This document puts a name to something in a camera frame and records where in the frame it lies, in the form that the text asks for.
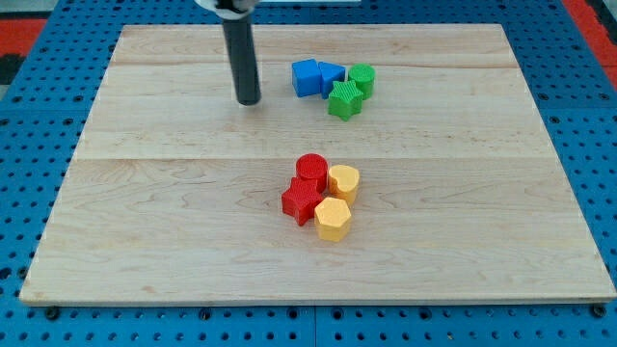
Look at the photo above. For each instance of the green star block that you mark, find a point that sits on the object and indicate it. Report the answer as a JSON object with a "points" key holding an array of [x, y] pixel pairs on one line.
{"points": [[345, 100]]}

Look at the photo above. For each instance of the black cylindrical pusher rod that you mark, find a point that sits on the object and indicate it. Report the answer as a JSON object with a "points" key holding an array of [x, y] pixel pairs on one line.
{"points": [[240, 45]]}

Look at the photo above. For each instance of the blue triangle block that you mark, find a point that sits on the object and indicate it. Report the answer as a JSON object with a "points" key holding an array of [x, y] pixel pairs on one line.
{"points": [[330, 73]]}

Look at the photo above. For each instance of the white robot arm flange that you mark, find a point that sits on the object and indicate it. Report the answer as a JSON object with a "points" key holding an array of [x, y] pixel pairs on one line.
{"points": [[229, 9]]}

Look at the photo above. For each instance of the red cylinder block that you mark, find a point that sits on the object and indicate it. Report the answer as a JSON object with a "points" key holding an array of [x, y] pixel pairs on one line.
{"points": [[312, 166]]}

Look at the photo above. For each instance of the yellow heart block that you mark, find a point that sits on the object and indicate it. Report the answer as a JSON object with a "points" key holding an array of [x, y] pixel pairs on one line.
{"points": [[343, 182]]}

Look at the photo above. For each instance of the red star block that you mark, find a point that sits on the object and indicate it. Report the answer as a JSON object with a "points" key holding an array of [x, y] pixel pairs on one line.
{"points": [[300, 199]]}

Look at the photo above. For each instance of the blue cube block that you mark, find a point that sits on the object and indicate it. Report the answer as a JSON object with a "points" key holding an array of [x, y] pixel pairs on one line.
{"points": [[306, 77]]}

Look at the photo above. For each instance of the light wooden board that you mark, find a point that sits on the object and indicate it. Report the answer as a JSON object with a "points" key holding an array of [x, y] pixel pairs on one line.
{"points": [[173, 194]]}

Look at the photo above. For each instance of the yellow hexagon block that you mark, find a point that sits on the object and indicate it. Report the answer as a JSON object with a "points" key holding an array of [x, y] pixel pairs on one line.
{"points": [[332, 218]]}

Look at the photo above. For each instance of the green cylinder block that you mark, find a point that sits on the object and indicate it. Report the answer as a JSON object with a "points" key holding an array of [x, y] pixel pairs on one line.
{"points": [[364, 77]]}

